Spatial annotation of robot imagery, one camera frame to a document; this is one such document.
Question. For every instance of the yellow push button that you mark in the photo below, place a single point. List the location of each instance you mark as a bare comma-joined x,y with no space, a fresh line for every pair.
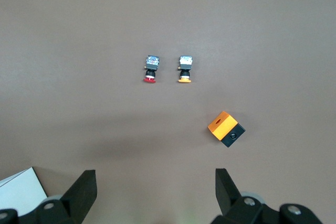
185,68

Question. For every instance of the white drawer cabinet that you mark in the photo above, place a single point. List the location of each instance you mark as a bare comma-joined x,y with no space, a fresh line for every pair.
18,192

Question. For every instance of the red push button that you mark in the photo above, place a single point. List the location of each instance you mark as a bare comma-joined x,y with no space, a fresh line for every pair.
150,68

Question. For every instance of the orange and black button box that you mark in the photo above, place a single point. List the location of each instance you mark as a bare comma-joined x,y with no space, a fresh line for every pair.
221,127

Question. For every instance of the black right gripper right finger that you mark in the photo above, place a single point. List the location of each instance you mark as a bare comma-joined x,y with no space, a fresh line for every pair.
225,192

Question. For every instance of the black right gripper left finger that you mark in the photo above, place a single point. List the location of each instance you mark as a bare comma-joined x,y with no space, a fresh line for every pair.
84,195

